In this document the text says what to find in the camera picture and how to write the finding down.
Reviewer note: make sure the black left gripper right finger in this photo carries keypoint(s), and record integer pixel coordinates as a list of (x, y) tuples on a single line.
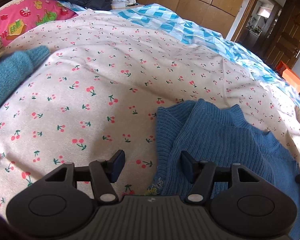
[(200, 175)]

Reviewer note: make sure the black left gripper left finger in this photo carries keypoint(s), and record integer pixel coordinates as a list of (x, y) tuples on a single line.
[(103, 174)]

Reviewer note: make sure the blue striped knit sweater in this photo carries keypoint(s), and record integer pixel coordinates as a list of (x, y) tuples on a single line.
[(224, 137)]

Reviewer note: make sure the white cherry print bedsheet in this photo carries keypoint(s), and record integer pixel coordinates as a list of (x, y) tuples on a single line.
[(99, 91)]

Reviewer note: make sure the orange box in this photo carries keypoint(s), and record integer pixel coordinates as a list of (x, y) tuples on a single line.
[(288, 75)]

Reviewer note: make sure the blue white checkered quilt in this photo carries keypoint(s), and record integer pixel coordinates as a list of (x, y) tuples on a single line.
[(158, 17)]

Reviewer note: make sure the teal knit garment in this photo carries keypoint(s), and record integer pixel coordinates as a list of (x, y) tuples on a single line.
[(19, 66)]

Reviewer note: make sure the wooden door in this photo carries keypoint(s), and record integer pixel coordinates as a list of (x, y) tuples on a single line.
[(285, 39)]

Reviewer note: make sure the pink cartoon print pillow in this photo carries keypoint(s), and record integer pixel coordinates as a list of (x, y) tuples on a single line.
[(20, 16)]

